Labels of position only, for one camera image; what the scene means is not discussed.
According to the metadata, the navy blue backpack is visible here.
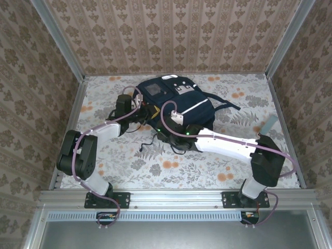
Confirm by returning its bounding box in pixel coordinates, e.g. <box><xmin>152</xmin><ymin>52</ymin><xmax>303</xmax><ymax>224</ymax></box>
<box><xmin>132</xmin><ymin>74</ymin><xmax>242</xmax><ymax>154</ymax></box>

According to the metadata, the light blue pencil box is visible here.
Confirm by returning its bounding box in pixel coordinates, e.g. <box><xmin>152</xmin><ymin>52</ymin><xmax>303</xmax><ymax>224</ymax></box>
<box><xmin>259</xmin><ymin>114</ymin><xmax>277</xmax><ymax>137</ymax></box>

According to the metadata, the floral patterned table cover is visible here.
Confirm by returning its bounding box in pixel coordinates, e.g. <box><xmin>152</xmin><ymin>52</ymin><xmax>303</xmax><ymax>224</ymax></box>
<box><xmin>59</xmin><ymin>74</ymin><xmax>301</xmax><ymax>190</ymax></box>

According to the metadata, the grey metal panel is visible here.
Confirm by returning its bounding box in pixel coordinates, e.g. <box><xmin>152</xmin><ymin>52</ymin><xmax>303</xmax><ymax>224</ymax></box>
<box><xmin>38</xmin><ymin>210</ymin><xmax>321</xmax><ymax>249</ymax></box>

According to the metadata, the aluminium side rail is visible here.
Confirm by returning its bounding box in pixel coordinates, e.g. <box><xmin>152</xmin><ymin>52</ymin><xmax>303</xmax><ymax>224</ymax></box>
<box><xmin>48</xmin><ymin>76</ymin><xmax>89</xmax><ymax>191</ymax></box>
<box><xmin>267</xmin><ymin>75</ymin><xmax>307</xmax><ymax>189</ymax></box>

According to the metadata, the aluminium front rail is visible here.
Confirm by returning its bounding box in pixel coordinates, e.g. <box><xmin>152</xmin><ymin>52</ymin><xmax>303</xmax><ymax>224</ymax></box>
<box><xmin>38</xmin><ymin>188</ymin><xmax>316</xmax><ymax>208</ymax></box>

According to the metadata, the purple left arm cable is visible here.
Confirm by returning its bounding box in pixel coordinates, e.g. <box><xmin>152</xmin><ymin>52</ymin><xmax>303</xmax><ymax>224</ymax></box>
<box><xmin>72</xmin><ymin>85</ymin><xmax>146</xmax><ymax>230</ymax></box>

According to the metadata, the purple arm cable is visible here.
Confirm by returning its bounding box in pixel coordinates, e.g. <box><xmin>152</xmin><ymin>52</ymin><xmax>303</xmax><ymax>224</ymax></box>
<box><xmin>72</xmin><ymin>85</ymin><xmax>146</xmax><ymax>230</ymax></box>
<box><xmin>160</xmin><ymin>101</ymin><xmax>298</xmax><ymax>229</ymax></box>

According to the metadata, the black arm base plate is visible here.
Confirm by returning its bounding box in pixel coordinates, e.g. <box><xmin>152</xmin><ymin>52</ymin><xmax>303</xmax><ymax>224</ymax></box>
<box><xmin>84</xmin><ymin>191</ymin><xmax>131</xmax><ymax>209</ymax></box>
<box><xmin>221</xmin><ymin>191</ymin><xmax>270</xmax><ymax>209</ymax></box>

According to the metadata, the grey slotted cable duct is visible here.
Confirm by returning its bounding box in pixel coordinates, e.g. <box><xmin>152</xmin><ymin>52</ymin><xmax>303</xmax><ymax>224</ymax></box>
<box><xmin>47</xmin><ymin>210</ymin><xmax>260</xmax><ymax>223</ymax></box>

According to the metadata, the aluminium corner post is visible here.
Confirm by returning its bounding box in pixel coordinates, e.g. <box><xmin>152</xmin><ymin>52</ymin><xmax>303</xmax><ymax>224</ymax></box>
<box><xmin>30</xmin><ymin>0</ymin><xmax>86</xmax><ymax>81</ymax></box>
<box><xmin>265</xmin><ymin>0</ymin><xmax>317</xmax><ymax>80</ymax></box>

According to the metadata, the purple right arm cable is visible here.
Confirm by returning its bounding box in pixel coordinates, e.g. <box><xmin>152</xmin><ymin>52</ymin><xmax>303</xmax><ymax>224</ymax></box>
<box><xmin>160</xmin><ymin>101</ymin><xmax>298</xmax><ymax>229</ymax></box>

